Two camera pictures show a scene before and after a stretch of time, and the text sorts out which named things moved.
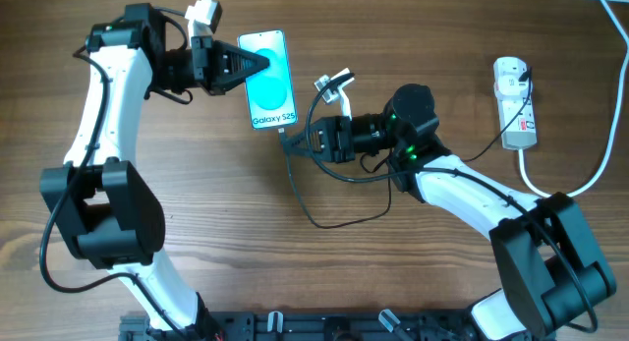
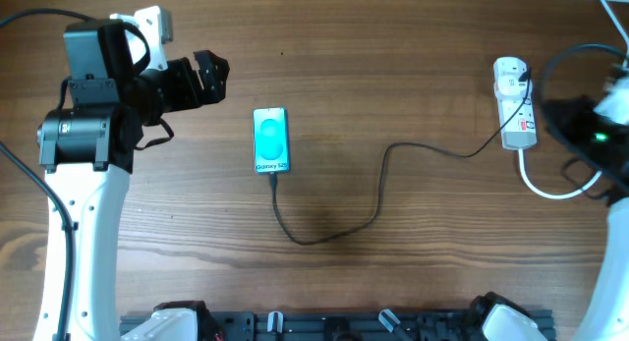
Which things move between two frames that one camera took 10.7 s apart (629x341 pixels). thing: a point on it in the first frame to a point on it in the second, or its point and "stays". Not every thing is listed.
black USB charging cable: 465,160 to 383,177
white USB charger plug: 510,85 stays
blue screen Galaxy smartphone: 270,94 to 270,140
